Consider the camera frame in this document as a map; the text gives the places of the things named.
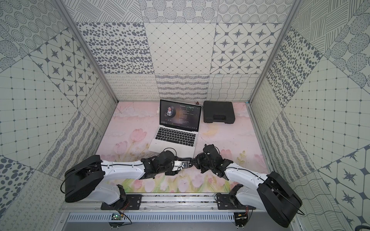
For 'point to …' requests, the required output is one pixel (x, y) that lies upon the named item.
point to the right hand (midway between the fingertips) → (190, 160)
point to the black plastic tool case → (218, 111)
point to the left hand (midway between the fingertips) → (180, 158)
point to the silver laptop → (179, 125)
